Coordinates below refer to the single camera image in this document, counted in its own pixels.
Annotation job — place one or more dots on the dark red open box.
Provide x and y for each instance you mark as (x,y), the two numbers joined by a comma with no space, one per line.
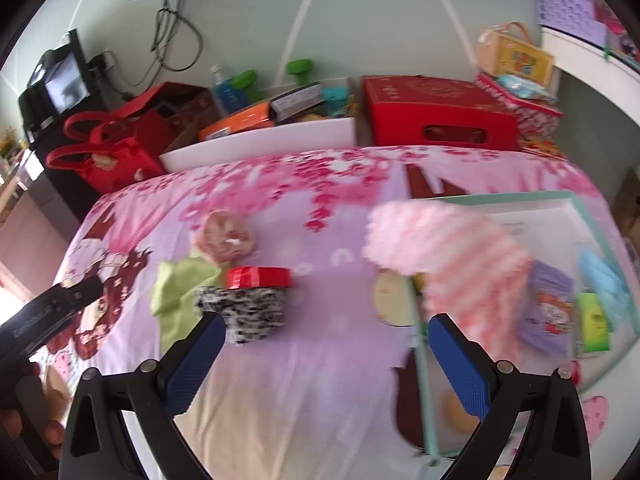
(170,115)

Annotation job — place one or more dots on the red felt handbag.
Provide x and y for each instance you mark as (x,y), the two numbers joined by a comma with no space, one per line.
(110,152)

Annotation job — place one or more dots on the large red gift box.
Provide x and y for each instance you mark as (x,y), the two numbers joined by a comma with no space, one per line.
(419,110)

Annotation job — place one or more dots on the green dumbbell right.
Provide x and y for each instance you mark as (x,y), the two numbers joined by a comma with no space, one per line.
(301,70)

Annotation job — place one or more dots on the black cabinet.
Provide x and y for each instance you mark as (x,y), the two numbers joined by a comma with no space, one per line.
(71,189)

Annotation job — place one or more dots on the red white patterned box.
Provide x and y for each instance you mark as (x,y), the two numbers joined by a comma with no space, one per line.
(536,119)

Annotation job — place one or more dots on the red tape roll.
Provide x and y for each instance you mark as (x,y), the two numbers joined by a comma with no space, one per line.
(258,277)

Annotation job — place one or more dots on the purple perforated basket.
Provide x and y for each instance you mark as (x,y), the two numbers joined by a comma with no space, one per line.
(576,18)

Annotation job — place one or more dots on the pink white fluffy towel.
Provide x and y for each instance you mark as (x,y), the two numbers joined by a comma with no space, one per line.
(475,270)

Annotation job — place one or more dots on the purple baby wipes pack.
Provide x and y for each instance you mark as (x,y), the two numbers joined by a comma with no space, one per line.
(546,321)

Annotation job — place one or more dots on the green dumbbell left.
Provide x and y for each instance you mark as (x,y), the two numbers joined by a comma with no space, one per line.
(246,82)

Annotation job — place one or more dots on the person's left hand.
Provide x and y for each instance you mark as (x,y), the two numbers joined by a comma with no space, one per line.
(26,411)

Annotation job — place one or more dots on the small black monitor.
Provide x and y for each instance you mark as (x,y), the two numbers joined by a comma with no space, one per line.
(59,82)

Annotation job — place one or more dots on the green tissue pack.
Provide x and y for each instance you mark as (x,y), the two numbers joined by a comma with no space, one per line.
(593,334)

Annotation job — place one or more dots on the teal toy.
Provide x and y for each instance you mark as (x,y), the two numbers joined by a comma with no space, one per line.
(336,101)

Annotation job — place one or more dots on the green microfiber cloth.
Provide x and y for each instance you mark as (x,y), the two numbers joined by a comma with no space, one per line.
(174,299)

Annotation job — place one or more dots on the blue water bottle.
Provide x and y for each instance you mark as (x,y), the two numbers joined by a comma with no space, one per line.
(229,100)

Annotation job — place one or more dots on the leopard print scrunchie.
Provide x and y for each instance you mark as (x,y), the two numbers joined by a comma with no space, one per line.
(250,314)

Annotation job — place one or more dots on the white storage box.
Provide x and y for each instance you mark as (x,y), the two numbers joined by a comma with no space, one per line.
(278,140)

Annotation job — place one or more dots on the blue wipes packet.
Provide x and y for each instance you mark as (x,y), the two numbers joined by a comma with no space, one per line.
(525,89)

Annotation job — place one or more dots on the orange cardboard box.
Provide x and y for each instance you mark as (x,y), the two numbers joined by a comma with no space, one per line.
(249,118)

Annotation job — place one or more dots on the yellow green sponge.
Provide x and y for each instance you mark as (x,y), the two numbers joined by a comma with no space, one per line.
(395,299)

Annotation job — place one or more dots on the pink lace scrunchie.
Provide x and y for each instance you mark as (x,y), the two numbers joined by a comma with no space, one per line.
(225,237)

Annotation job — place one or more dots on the green dumbbell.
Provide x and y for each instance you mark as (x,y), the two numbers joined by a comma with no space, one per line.
(301,70)
(246,82)

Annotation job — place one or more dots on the yellow gift carry box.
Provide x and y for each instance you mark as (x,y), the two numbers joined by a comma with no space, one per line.
(508,49)

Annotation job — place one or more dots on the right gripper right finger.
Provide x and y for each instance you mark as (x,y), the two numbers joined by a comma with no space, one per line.
(554,444)

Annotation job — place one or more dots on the blue face mask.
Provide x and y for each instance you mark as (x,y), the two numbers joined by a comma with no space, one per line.
(608,285)

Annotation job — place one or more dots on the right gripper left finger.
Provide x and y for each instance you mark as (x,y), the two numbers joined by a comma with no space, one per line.
(98,444)

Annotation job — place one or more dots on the red flower hair clip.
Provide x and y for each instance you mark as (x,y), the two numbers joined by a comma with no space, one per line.
(575,373)

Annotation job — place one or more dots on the cartoon printed bed sheet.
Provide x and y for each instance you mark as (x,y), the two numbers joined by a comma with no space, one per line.
(316,400)

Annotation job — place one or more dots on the white curved desk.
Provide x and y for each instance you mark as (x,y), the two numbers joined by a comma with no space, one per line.
(616,81)

